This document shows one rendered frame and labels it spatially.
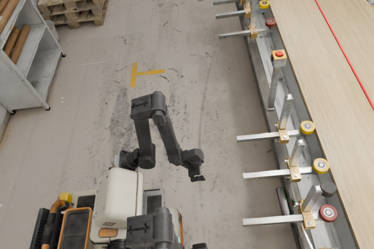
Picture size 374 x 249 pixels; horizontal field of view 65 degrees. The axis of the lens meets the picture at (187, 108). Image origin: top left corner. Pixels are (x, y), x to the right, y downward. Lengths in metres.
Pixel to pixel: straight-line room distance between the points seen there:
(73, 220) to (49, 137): 1.73
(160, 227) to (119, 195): 0.38
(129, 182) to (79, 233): 0.59
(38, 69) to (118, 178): 2.89
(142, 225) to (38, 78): 3.13
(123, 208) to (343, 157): 1.19
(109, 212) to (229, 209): 1.52
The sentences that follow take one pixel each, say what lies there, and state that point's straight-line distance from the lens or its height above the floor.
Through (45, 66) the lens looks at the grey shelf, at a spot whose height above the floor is 0.14.
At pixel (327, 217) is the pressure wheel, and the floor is 0.91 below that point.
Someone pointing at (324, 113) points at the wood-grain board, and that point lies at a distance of 1.96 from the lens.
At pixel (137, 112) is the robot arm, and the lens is 1.06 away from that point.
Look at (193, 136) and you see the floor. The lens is 2.86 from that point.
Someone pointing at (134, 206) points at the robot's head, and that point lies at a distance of 1.21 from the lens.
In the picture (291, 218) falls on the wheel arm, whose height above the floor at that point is 0.86.
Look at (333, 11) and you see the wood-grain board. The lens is 2.70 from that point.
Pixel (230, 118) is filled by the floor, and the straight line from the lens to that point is 2.95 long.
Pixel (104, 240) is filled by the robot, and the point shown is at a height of 1.22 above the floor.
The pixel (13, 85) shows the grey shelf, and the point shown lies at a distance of 3.42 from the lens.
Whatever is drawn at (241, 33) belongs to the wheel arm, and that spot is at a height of 0.83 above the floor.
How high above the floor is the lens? 2.43
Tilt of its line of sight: 53 degrees down
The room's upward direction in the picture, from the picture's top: 12 degrees counter-clockwise
